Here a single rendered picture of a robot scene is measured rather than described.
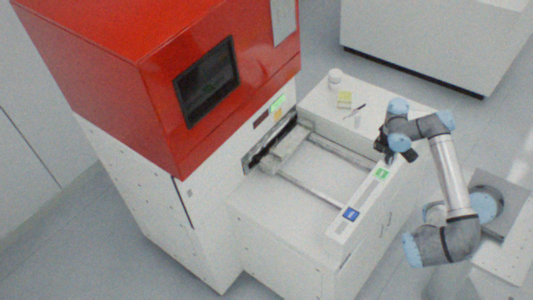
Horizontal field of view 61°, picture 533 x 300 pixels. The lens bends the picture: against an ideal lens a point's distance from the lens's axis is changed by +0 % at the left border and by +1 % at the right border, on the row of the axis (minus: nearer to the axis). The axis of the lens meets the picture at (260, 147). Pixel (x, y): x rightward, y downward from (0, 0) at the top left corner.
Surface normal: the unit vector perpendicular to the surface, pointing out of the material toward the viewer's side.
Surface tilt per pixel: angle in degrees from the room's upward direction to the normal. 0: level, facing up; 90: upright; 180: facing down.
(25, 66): 90
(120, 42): 0
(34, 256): 0
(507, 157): 0
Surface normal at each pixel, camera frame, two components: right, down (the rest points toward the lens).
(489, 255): -0.10, -0.66
